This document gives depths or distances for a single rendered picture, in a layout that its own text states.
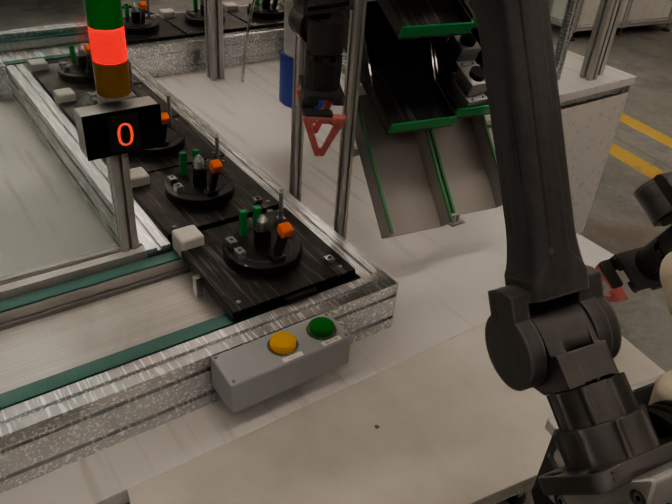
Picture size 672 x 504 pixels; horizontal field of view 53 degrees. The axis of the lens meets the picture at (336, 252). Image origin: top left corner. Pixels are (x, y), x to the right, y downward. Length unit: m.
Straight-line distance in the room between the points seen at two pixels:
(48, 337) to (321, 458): 0.47
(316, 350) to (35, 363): 0.42
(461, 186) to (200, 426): 0.68
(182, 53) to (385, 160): 1.18
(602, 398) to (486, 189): 0.81
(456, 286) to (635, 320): 1.66
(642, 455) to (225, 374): 0.57
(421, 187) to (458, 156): 0.13
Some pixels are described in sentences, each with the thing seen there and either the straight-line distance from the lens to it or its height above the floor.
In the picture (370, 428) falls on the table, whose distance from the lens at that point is 1.06.
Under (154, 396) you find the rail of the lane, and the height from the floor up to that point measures 0.92.
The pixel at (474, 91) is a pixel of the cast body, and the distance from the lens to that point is 1.24.
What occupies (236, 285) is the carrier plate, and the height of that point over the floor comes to 0.97.
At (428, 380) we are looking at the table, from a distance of 1.14.
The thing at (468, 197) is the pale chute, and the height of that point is 1.01.
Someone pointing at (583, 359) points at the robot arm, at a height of 1.25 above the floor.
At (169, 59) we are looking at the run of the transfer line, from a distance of 2.30.
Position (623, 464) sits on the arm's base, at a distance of 0.62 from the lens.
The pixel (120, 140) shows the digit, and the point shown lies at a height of 1.19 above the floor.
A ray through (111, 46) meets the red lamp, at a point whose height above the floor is 1.34.
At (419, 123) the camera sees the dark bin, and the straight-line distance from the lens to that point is 1.16.
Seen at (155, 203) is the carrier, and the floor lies 0.97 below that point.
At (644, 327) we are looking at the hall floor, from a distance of 2.92.
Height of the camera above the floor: 1.66
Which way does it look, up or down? 34 degrees down
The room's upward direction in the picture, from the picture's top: 5 degrees clockwise
